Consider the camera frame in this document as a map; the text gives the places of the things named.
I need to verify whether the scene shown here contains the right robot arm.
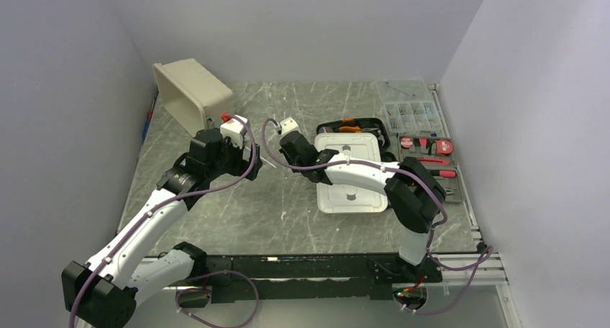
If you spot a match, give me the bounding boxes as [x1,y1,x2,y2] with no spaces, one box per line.
[279,130,447,281]

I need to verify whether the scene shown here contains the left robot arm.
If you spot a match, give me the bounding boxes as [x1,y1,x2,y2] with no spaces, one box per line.
[61,119,260,327]

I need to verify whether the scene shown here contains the white tray lid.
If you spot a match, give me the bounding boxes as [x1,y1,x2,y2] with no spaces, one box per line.
[314,133,388,214]

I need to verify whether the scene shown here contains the beige plastic bin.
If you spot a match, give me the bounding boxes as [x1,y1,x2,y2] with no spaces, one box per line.
[152,58,237,136]

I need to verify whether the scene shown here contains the black orange tool case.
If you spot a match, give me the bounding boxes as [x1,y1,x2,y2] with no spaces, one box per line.
[316,117,397,161]

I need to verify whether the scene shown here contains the blue red pens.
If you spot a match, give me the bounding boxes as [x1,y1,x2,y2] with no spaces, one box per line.
[141,96,157,141]

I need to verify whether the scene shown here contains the clear compartment organizer box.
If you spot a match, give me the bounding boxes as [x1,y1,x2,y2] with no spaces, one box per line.
[375,78,445,136]

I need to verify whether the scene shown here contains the red utility knife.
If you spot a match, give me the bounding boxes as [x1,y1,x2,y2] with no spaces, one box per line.
[417,158,452,166]

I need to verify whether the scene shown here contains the grey tool tray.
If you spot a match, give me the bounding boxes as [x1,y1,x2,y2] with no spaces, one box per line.
[396,135,465,204]

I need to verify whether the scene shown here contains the red tape measure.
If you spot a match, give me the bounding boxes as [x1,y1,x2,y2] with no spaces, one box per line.
[434,139,454,156]

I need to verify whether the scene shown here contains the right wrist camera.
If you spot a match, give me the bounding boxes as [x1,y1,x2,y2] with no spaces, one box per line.
[278,117,301,135]

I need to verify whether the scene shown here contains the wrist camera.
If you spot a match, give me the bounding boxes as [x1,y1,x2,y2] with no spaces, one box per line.
[219,112,250,148]
[278,117,301,135]

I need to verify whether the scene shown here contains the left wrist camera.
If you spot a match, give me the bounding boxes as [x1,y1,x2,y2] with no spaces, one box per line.
[219,112,250,148]

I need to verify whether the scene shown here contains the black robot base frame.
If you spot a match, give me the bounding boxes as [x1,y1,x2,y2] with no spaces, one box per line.
[174,242,442,304]

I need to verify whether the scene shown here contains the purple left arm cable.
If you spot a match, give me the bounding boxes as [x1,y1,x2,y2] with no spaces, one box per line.
[68,115,260,328]

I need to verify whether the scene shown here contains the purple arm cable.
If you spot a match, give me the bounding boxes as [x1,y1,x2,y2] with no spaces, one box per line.
[68,115,260,328]
[260,118,494,317]

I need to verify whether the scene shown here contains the red handled screwdriver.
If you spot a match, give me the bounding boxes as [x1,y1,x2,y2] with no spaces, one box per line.
[429,170,457,178]

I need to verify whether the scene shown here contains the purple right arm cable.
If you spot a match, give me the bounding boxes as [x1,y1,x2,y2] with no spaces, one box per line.
[260,118,494,317]

